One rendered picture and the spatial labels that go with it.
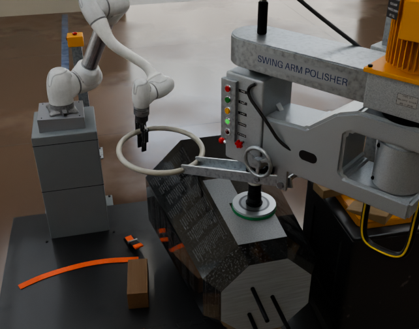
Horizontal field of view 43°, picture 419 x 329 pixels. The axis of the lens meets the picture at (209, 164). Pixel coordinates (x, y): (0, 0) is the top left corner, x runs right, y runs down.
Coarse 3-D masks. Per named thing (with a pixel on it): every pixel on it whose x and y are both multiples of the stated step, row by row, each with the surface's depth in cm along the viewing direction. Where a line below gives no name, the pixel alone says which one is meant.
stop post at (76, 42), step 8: (80, 32) 418; (72, 40) 409; (80, 40) 410; (72, 48) 414; (80, 48) 415; (72, 56) 417; (80, 56) 418; (80, 96) 434; (88, 96) 441; (88, 104) 440
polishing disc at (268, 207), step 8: (240, 200) 261; (264, 200) 261; (272, 200) 261; (240, 208) 255; (248, 208) 255; (256, 208) 255; (264, 208) 255; (272, 208) 255; (248, 216) 251; (256, 216) 250; (264, 216) 251
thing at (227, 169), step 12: (192, 168) 271; (204, 168) 264; (216, 168) 259; (228, 168) 268; (240, 168) 263; (276, 168) 247; (240, 180) 250; (252, 180) 245; (264, 180) 239; (276, 180) 235; (288, 180) 230
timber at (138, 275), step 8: (128, 264) 324; (136, 264) 324; (144, 264) 324; (128, 272) 318; (136, 272) 318; (144, 272) 318; (128, 280) 312; (136, 280) 312; (144, 280) 312; (128, 288) 307; (136, 288) 307; (144, 288) 307; (128, 296) 304; (136, 296) 304; (144, 296) 305; (128, 304) 307; (136, 304) 308; (144, 304) 308
